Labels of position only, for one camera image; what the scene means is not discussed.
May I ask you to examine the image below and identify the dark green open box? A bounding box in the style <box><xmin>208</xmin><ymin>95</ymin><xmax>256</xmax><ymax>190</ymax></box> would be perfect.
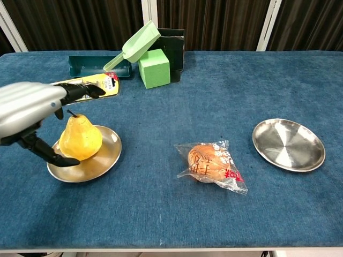
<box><xmin>156</xmin><ymin>28</ymin><xmax>186</xmax><ymax>83</ymax></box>

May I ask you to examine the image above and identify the round steel plate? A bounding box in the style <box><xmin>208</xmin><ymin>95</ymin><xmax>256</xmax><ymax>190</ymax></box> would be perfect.
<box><xmin>251</xmin><ymin>118</ymin><xmax>326</xmax><ymax>172</ymax></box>
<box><xmin>47</xmin><ymin>125</ymin><xmax>123</xmax><ymax>183</ymax></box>

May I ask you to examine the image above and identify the peeler in yellow blister pack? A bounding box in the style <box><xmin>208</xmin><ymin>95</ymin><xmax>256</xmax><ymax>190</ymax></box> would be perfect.
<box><xmin>49</xmin><ymin>71</ymin><xmax>121</xmax><ymax>100</ymax></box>

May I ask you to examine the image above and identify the blue table cloth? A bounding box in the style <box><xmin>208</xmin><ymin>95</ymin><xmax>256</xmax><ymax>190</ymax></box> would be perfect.
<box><xmin>0</xmin><ymin>50</ymin><xmax>343</xmax><ymax>250</ymax></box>

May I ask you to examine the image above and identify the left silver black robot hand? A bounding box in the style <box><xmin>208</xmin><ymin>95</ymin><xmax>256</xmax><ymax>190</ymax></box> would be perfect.
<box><xmin>0</xmin><ymin>82</ymin><xmax>107</xmax><ymax>167</ymax></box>

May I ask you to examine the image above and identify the teal metal tray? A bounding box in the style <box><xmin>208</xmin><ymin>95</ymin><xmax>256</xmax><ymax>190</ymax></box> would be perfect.
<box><xmin>68</xmin><ymin>55</ymin><xmax>133</xmax><ymax>80</ymax></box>

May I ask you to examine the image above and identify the yellow pear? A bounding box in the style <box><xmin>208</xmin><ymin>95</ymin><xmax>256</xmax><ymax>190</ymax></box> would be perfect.
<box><xmin>58</xmin><ymin>109</ymin><xmax>103</xmax><ymax>161</ymax></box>

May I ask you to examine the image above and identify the light green plastic dustpan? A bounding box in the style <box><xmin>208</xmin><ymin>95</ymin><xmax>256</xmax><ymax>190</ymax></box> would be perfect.
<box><xmin>103</xmin><ymin>20</ymin><xmax>161</xmax><ymax>72</ymax></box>

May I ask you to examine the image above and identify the green foam block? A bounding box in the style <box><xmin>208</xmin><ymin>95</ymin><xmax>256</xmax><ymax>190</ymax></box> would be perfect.
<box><xmin>138</xmin><ymin>48</ymin><xmax>172</xmax><ymax>89</ymax></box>

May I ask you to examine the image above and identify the bread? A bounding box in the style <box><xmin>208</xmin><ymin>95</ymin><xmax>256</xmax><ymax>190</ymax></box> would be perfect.
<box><xmin>173</xmin><ymin>140</ymin><xmax>249</xmax><ymax>193</ymax></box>

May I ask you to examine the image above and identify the white partition post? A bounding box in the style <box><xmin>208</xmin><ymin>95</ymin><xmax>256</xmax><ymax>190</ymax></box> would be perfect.
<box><xmin>141</xmin><ymin>0</ymin><xmax>158</xmax><ymax>51</ymax></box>
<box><xmin>256</xmin><ymin>0</ymin><xmax>282</xmax><ymax>52</ymax></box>
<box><xmin>0</xmin><ymin>0</ymin><xmax>29</xmax><ymax>53</ymax></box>

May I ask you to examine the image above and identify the dark pleated curtain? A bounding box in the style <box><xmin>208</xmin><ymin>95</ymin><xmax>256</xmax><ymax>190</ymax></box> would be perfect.
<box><xmin>156</xmin><ymin>0</ymin><xmax>273</xmax><ymax>51</ymax></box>
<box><xmin>266</xmin><ymin>0</ymin><xmax>343</xmax><ymax>51</ymax></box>
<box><xmin>2</xmin><ymin>0</ymin><xmax>144</xmax><ymax>51</ymax></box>
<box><xmin>0</xmin><ymin>26</ymin><xmax>16</xmax><ymax>56</ymax></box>

